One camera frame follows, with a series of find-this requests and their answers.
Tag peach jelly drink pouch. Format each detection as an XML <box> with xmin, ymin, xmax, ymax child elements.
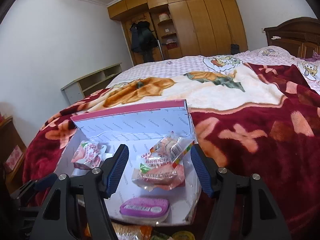
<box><xmin>71</xmin><ymin>141</ymin><xmax>107</xmax><ymax>170</ymax></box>

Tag red box on shelf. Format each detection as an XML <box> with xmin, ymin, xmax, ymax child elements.
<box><xmin>166</xmin><ymin>42</ymin><xmax>178</xmax><ymax>50</ymax></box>

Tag dark hanging jacket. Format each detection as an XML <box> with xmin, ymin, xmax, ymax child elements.
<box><xmin>130</xmin><ymin>21</ymin><xmax>158</xmax><ymax>63</ymax></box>

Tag red floral plush blanket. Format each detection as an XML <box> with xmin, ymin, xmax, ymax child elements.
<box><xmin>23</xmin><ymin>62</ymin><xmax>319</xmax><ymax>239</ymax></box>

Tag black bag by wardrobe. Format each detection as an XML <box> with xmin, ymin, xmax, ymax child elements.
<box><xmin>231</xmin><ymin>44</ymin><xmax>240</xmax><ymax>55</ymax></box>

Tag yellow jelly cup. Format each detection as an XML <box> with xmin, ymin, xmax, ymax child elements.
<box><xmin>172</xmin><ymin>231</ymin><xmax>195</xmax><ymax>240</ymax></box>

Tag low white open shelf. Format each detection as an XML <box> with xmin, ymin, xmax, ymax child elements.
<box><xmin>61</xmin><ymin>63</ymin><xmax>122</xmax><ymax>105</ymax></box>

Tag cream round box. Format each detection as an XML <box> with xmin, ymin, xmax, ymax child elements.
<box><xmin>158</xmin><ymin>13</ymin><xmax>170</xmax><ymax>22</ymax></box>

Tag pink cake snack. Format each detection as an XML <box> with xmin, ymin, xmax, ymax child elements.
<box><xmin>131</xmin><ymin>164</ymin><xmax>185</xmax><ymax>192</ymax></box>

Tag pink checkered bed sheet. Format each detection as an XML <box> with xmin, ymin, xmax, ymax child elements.
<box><xmin>108</xmin><ymin>46</ymin><xmax>319</xmax><ymax>93</ymax></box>

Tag large wooden wardrobe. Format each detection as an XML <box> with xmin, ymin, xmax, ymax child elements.
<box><xmin>108</xmin><ymin>0</ymin><xmax>248</xmax><ymax>60</ymax></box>

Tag clear colourful candy packet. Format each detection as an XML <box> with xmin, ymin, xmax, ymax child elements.
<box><xmin>150</xmin><ymin>132</ymin><xmax>195</xmax><ymax>168</ymax></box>

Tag orange bread snack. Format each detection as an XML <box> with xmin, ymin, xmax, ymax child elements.
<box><xmin>112</xmin><ymin>222</ymin><xmax>152</xmax><ymax>240</ymax></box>

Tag pink white cardboard box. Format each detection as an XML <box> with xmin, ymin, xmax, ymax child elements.
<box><xmin>54</xmin><ymin>99</ymin><xmax>201</xmax><ymax>226</ymax></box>

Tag pink mint tin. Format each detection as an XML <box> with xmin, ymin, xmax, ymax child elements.
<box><xmin>119</xmin><ymin>197</ymin><xmax>170</xmax><ymax>222</ymax></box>

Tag dark wooden headboard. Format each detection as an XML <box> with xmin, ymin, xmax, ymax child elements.
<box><xmin>264</xmin><ymin>17</ymin><xmax>320</xmax><ymax>59</ymax></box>

